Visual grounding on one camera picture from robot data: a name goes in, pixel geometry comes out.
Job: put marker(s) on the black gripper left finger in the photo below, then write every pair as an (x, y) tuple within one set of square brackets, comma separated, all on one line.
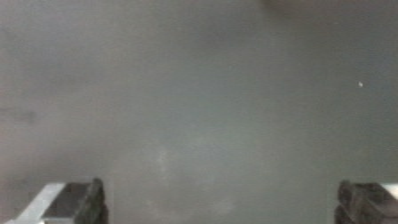
[(67, 204)]

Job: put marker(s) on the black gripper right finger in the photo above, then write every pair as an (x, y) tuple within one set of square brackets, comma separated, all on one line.
[(366, 203)]

